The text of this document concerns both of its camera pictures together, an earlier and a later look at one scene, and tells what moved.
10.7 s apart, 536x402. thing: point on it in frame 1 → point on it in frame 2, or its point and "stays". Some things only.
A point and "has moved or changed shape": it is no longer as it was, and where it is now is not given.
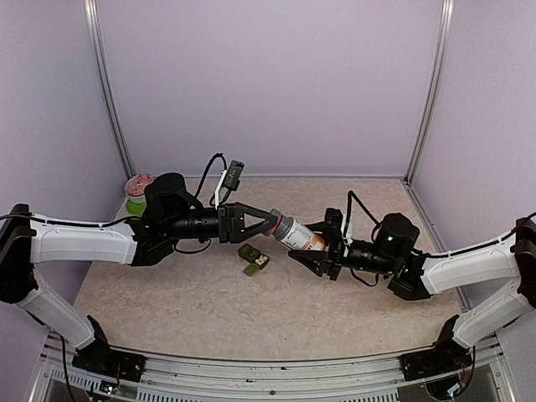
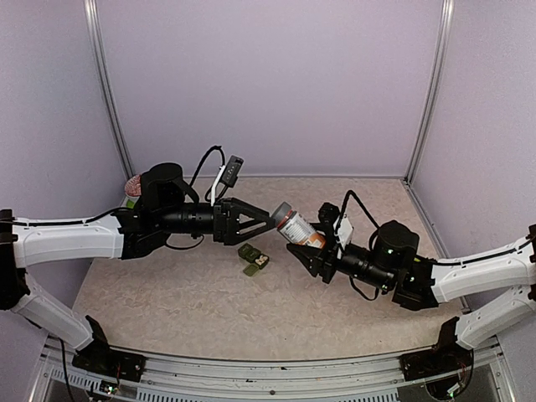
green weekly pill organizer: (257, 260) stays
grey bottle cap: (283, 226) → (280, 212)
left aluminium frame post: (95, 29) stays
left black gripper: (232, 229) stays
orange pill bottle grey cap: (291, 232) has moved or changed shape
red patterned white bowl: (135, 186) stays
